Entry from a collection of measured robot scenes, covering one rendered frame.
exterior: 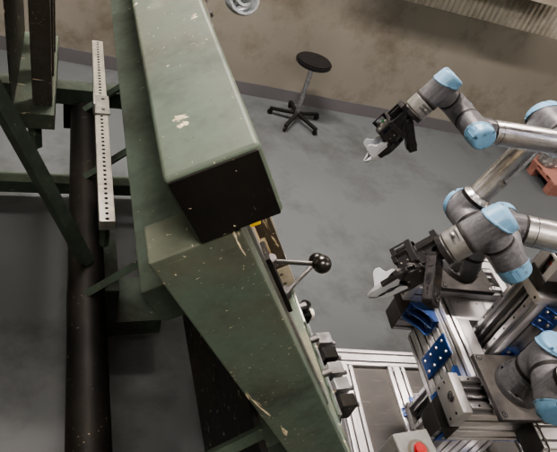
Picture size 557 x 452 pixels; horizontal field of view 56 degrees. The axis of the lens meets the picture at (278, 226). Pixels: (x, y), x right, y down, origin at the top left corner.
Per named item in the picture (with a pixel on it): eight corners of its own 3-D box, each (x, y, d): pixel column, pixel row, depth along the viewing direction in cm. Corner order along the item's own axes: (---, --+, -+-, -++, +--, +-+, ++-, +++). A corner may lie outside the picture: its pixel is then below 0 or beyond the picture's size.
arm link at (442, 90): (468, 90, 151) (454, 73, 146) (439, 116, 155) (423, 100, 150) (456, 76, 157) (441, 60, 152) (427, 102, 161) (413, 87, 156)
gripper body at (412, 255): (398, 262, 127) (443, 238, 123) (412, 291, 122) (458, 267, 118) (386, 250, 122) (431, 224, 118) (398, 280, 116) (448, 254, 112)
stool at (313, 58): (313, 108, 485) (334, 50, 447) (326, 137, 452) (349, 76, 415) (263, 102, 469) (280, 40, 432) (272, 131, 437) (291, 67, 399)
